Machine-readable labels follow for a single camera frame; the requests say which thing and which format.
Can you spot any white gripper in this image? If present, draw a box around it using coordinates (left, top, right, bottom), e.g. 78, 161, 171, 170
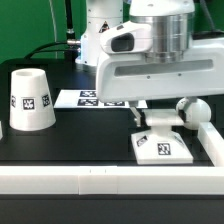
96, 38, 224, 127

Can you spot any white lamp bulb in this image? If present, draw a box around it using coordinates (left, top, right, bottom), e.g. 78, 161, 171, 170
183, 97, 211, 130

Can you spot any white lamp base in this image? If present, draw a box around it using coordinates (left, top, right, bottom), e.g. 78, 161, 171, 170
131, 109, 193, 165

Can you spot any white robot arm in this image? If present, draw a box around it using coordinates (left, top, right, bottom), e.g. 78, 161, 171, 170
80, 0, 224, 129

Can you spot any white lamp shade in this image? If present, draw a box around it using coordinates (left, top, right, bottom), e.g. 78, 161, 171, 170
9, 68, 56, 131

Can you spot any white marker sheet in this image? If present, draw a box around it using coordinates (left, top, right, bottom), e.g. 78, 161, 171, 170
53, 89, 149, 110

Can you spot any white block at left edge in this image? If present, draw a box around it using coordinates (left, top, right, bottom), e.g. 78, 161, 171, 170
0, 121, 3, 140

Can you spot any white right fence rail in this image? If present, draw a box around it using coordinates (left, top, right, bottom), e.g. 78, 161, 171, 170
198, 122, 224, 167

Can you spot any white fence rail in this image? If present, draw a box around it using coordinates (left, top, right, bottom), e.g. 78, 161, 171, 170
0, 166, 224, 195
198, 122, 224, 167

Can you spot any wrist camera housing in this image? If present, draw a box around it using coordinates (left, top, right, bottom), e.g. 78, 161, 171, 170
100, 21, 152, 54

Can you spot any black cable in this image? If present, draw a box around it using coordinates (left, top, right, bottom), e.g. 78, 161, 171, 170
24, 0, 82, 60

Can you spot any white front fence rail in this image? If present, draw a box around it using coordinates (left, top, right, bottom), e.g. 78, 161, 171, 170
0, 166, 224, 195

